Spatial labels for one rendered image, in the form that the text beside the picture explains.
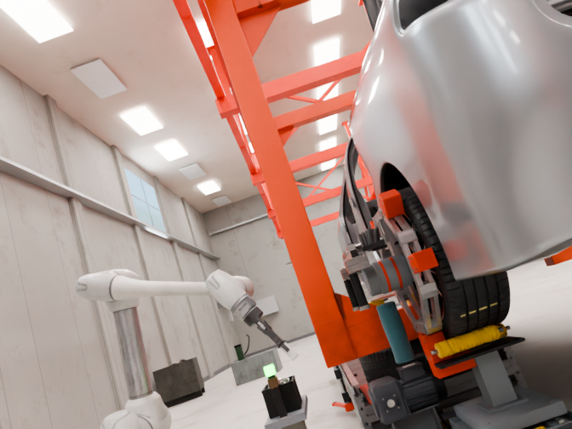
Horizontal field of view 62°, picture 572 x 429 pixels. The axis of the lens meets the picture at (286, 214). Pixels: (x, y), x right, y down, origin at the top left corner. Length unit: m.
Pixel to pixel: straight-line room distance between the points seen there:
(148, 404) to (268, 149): 1.41
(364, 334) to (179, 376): 7.80
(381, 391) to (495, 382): 0.50
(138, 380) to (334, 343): 0.96
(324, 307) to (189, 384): 7.73
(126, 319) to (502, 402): 1.57
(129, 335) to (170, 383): 7.94
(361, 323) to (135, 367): 1.10
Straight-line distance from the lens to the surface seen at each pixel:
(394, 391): 2.35
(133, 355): 2.21
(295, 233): 2.54
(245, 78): 2.86
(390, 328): 2.18
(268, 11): 3.16
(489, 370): 2.15
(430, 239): 1.83
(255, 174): 8.40
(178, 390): 10.11
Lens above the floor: 0.80
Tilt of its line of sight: 12 degrees up
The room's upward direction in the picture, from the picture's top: 19 degrees counter-clockwise
